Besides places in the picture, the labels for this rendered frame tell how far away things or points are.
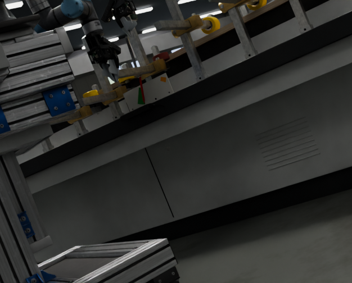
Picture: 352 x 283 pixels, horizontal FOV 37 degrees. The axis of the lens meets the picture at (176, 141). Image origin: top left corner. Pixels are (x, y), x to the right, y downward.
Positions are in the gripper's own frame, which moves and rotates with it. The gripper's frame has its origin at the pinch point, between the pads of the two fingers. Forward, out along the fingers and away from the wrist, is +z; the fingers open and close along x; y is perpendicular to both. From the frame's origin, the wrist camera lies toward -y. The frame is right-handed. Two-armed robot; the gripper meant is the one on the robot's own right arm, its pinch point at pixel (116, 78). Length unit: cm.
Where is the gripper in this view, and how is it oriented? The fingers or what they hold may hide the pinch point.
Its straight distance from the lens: 220.5
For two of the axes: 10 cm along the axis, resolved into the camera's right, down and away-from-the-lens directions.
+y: -4.7, 2.0, -8.6
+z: 3.8, 9.3, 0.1
